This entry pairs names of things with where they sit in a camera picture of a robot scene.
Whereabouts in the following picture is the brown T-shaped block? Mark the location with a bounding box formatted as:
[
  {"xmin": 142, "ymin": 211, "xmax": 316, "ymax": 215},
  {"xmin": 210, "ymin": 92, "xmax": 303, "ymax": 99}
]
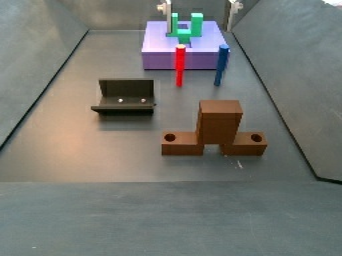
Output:
[{"xmin": 162, "ymin": 100, "xmax": 267, "ymax": 156}]

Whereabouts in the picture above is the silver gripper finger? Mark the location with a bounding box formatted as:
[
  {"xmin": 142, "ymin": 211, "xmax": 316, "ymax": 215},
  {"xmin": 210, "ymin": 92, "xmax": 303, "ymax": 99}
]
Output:
[
  {"xmin": 227, "ymin": 0, "xmax": 243, "ymax": 31},
  {"xmin": 157, "ymin": 0, "xmax": 173, "ymax": 33}
]

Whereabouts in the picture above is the purple base board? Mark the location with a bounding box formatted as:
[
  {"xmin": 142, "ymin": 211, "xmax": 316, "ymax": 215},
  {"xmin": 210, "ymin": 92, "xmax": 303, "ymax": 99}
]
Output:
[{"xmin": 142, "ymin": 21, "xmax": 226, "ymax": 70}]

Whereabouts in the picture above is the green U-shaped block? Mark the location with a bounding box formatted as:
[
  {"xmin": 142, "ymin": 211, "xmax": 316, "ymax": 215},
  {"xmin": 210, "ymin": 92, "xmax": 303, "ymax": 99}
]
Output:
[{"xmin": 167, "ymin": 13, "xmax": 203, "ymax": 44}]

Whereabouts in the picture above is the blue cylinder peg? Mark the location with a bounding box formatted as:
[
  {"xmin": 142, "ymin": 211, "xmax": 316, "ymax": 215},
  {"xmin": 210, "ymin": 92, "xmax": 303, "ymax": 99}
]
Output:
[{"xmin": 214, "ymin": 44, "xmax": 230, "ymax": 86}]

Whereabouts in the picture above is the red cylinder peg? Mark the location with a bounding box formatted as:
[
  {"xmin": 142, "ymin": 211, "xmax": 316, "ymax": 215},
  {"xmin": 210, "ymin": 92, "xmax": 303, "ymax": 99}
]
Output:
[{"xmin": 175, "ymin": 44, "xmax": 186, "ymax": 87}]

